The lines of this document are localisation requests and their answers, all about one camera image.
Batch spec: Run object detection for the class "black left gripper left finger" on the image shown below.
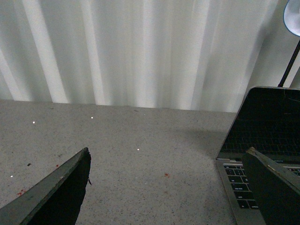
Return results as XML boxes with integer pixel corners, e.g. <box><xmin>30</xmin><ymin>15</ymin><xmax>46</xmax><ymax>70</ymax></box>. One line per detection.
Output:
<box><xmin>0</xmin><ymin>147</ymin><xmax>91</xmax><ymax>225</ymax></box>

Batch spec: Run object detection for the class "grey laptop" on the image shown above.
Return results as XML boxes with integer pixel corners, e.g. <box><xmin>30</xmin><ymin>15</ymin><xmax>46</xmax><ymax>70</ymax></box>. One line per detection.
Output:
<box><xmin>216</xmin><ymin>87</ymin><xmax>300</xmax><ymax>225</ymax></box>

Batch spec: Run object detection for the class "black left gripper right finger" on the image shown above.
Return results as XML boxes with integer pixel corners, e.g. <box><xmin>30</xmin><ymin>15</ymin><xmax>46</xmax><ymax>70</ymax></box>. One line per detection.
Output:
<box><xmin>241</xmin><ymin>147</ymin><xmax>300</xmax><ymax>225</ymax></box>

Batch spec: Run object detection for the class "black desk lamp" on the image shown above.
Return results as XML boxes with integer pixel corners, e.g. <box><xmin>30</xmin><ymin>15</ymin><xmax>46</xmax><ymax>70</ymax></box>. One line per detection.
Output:
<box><xmin>278</xmin><ymin>0</ymin><xmax>300</xmax><ymax>88</ymax></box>

